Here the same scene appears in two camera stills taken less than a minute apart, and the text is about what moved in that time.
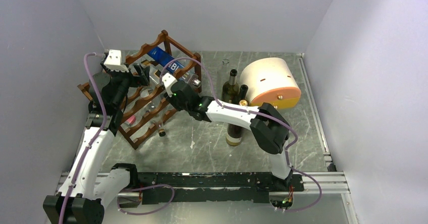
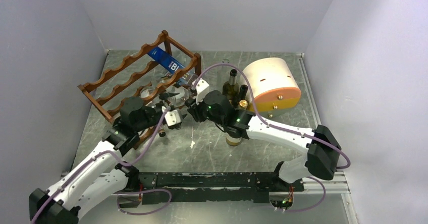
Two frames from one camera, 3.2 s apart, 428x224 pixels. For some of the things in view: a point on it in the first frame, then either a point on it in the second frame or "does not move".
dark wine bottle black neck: [244, 90] does not move
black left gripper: [137, 81] to [164, 96]
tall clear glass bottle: [223, 75] does not move
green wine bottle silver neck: [230, 93] does not move
